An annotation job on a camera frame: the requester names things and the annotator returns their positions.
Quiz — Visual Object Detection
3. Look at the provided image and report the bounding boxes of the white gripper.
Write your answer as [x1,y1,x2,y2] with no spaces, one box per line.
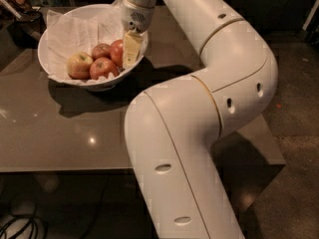
[121,0,154,69]

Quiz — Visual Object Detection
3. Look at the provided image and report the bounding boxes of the large red apple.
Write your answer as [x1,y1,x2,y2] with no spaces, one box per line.
[110,40,124,67]

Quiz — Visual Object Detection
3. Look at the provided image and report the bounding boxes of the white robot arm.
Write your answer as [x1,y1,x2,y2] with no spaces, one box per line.
[122,0,278,239]

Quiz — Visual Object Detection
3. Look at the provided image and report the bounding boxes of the small red apple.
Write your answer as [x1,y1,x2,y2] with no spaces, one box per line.
[92,43,111,60]

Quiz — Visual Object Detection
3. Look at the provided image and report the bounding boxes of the red apple front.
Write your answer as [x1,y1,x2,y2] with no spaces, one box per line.
[90,58,119,80]

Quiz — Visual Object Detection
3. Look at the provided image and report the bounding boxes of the yellow-green apple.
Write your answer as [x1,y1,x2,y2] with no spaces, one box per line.
[67,52,94,80]

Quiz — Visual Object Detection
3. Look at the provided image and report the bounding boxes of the white bowl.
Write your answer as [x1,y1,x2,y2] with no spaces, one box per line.
[37,3,150,92]

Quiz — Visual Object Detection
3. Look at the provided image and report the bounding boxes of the white paper liner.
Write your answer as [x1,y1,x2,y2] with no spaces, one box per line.
[46,0,147,85]

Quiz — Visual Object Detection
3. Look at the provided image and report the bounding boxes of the dark clutter at table corner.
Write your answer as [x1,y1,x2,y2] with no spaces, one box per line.
[0,0,46,49]

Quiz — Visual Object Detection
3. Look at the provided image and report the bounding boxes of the black cables on floor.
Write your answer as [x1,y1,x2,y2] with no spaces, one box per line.
[0,196,48,239]

